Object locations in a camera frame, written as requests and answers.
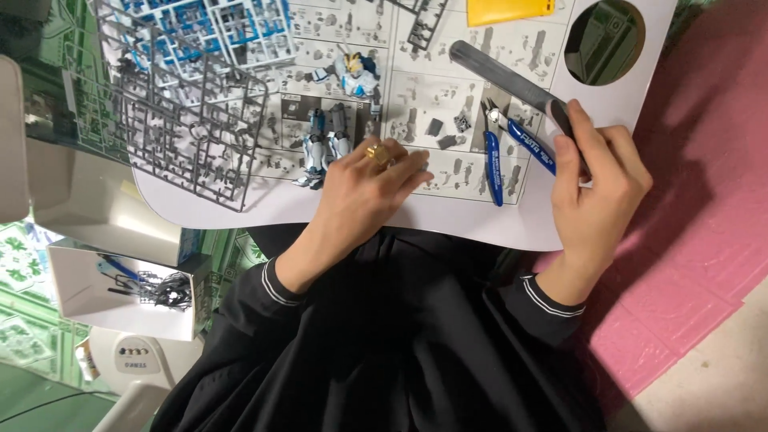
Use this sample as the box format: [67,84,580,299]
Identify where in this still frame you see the black cable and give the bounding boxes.
[0,390,116,424]

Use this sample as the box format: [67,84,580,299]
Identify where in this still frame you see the grey plastic sprue runner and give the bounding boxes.
[93,0,270,214]

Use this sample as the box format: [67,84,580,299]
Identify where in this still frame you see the gold ring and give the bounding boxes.
[365,143,395,169]

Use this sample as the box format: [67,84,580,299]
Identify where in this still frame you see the blue-handled tool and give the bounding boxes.
[97,254,140,282]

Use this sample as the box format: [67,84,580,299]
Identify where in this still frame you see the white chair edge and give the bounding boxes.
[0,54,32,224]

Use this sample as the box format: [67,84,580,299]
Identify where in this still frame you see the grey sanding file stick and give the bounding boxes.
[449,40,578,142]

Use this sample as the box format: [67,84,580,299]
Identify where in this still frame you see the clear plastic sprue runner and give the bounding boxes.
[60,41,134,164]

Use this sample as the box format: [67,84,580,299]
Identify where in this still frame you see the yellow plastic card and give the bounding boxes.
[466,0,556,28]

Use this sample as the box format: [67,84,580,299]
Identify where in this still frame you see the dark grey sprue runner piece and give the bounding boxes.
[387,0,450,52]

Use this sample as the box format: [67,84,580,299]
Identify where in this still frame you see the small white cardboard box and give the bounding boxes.
[47,239,213,343]

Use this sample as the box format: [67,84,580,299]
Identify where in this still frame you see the white electric appliance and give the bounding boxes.
[89,326,206,432]

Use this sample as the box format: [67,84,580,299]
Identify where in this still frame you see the person's right hand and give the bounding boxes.
[537,99,654,292]

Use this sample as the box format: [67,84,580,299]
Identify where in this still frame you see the person's left hand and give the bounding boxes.
[306,137,434,266]

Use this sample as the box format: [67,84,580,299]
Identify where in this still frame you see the white blue model robot legs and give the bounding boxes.
[292,102,356,191]

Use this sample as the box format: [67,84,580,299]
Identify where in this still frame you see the pile of black sprue scraps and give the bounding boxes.
[137,270,194,312]

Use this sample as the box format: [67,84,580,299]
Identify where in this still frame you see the pink foam mat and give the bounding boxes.
[528,0,768,416]

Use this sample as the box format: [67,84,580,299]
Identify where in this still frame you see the blue and white sprue runners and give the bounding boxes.
[119,0,296,70]

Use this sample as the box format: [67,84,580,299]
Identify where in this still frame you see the person's black clothing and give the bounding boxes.
[149,222,608,432]

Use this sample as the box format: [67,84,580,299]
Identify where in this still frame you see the blue-handled side cutter nippers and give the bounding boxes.
[482,98,559,208]

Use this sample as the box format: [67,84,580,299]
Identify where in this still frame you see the white blue model robot torso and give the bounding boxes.
[311,44,383,100]

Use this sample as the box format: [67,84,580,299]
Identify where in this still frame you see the printed model instruction sheet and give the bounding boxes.
[237,0,578,206]

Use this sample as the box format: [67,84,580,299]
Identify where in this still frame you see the large white cardboard box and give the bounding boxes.
[25,137,204,268]

